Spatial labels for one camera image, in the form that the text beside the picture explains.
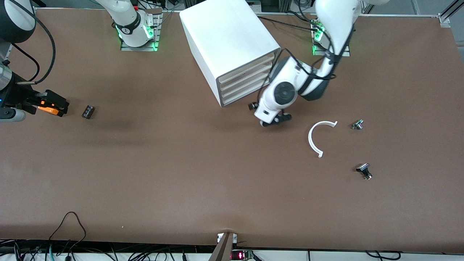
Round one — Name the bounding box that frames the device with red light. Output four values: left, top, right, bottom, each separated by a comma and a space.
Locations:
231, 249, 255, 261

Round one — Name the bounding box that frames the black cable tangle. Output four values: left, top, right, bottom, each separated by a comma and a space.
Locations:
0, 239, 203, 261

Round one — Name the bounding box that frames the white C-shaped plastic ring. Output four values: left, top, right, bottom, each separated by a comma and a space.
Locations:
308, 120, 338, 158

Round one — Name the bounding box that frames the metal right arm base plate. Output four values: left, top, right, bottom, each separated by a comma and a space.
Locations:
120, 9, 160, 52

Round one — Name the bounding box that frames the thin black looped cable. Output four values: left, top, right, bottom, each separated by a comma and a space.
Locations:
49, 212, 87, 251

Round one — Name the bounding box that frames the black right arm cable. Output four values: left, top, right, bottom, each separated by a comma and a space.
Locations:
0, 14, 56, 84

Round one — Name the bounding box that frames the white plastic drawer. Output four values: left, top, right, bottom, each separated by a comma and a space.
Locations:
221, 82, 268, 106
217, 52, 275, 84
220, 71, 270, 99
219, 61, 273, 92

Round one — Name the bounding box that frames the black cable on table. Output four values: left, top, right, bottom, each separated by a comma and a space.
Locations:
257, 16, 316, 30

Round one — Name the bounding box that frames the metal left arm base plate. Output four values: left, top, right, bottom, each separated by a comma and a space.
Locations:
312, 19, 351, 57

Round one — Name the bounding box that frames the brown camera mount post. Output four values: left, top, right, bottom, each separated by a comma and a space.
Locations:
208, 232, 235, 261

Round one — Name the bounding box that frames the aluminium table frame profile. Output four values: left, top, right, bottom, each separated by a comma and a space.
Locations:
438, 0, 464, 28
0, 36, 22, 62

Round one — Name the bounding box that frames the white drawer cabinet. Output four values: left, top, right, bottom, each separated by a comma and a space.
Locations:
179, 0, 282, 108

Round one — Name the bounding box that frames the black metal selector switch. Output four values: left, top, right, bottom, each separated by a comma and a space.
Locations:
356, 163, 373, 181

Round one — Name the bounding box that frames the orange box with hole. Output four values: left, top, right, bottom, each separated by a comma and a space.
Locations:
37, 103, 70, 117

